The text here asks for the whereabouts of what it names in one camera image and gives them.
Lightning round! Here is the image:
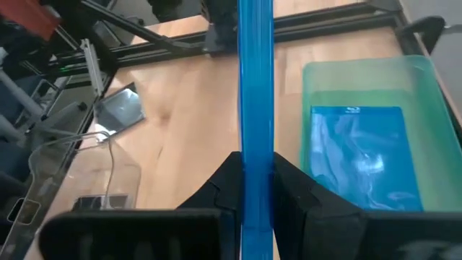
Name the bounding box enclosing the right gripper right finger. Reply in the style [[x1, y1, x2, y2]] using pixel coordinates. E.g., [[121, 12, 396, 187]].
[[272, 152, 462, 260]]

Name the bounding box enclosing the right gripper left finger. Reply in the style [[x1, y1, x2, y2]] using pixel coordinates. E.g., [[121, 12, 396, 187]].
[[38, 151, 243, 260]]

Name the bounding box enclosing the blue plastic disc case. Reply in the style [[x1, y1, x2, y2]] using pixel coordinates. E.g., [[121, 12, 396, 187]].
[[236, 0, 275, 260], [309, 105, 424, 213]]

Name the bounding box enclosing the clear plastic bin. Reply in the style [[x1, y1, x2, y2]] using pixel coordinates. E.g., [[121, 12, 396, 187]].
[[0, 130, 142, 260]]

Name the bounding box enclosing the teal translucent plastic bin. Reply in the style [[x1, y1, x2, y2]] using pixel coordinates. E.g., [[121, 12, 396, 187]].
[[299, 53, 462, 214]]

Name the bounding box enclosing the orange red object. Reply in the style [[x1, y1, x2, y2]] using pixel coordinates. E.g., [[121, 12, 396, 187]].
[[0, 0, 61, 41]]

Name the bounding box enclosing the white cable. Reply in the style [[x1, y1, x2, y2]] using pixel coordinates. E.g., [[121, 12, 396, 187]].
[[86, 131, 115, 210]]

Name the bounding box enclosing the silver aluminium bracket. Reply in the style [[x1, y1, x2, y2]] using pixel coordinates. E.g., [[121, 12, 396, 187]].
[[79, 38, 105, 98]]

